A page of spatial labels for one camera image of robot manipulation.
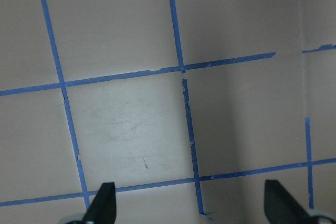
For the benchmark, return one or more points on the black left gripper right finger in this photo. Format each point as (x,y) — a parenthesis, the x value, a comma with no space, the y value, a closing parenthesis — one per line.
(280,206)

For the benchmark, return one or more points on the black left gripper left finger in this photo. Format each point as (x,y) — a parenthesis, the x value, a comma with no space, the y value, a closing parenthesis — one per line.
(103,208)

